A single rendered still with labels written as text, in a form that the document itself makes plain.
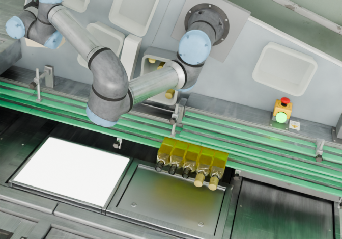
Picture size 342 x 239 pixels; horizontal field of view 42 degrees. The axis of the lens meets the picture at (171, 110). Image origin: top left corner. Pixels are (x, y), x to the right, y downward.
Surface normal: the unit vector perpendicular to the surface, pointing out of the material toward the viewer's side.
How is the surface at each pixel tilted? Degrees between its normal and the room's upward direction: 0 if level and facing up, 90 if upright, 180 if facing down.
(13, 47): 90
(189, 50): 4
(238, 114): 90
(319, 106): 0
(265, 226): 92
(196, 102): 90
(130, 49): 0
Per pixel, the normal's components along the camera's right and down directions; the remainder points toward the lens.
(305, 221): 0.11, -0.82
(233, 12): -0.29, 0.56
